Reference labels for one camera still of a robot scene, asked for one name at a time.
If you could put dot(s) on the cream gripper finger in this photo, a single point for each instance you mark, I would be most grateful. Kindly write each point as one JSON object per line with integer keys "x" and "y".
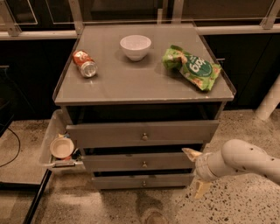
{"x": 201, "y": 188}
{"x": 193, "y": 155}

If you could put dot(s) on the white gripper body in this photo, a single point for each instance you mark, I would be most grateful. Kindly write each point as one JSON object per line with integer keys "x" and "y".
{"x": 201, "y": 167}

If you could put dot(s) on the grey drawer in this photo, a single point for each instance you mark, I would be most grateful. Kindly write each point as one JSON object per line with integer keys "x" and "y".
{"x": 143, "y": 181}
{"x": 137, "y": 162}
{"x": 122, "y": 134}

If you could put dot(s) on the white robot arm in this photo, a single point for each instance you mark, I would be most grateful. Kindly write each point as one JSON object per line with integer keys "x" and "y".
{"x": 234, "y": 158}

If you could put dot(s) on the grey top drawer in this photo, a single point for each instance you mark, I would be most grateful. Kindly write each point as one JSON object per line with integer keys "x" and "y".
{"x": 122, "y": 134}

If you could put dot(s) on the grey bottom drawer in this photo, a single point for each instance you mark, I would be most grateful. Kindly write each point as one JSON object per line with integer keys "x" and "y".
{"x": 143, "y": 181}

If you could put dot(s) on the grey drawer cabinet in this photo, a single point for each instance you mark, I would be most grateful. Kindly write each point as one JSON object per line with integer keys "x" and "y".
{"x": 144, "y": 91}

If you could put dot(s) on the green chip bag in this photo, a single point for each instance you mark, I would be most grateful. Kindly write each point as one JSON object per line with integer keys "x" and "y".
{"x": 198, "y": 71}

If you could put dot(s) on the white ceramic bowl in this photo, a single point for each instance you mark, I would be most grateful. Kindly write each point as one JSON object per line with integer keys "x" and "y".
{"x": 135, "y": 47}

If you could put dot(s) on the small white bowl in bin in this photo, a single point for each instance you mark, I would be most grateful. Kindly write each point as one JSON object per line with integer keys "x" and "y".
{"x": 62, "y": 147}

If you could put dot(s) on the orange soda can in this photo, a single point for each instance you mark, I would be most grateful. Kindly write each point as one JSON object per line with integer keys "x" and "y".
{"x": 85, "y": 64}

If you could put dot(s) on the black floor rail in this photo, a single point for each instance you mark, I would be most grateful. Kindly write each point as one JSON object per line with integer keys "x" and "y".
{"x": 35, "y": 202}

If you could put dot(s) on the metal railing frame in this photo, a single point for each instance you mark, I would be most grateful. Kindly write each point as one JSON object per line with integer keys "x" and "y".
{"x": 57, "y": 19}

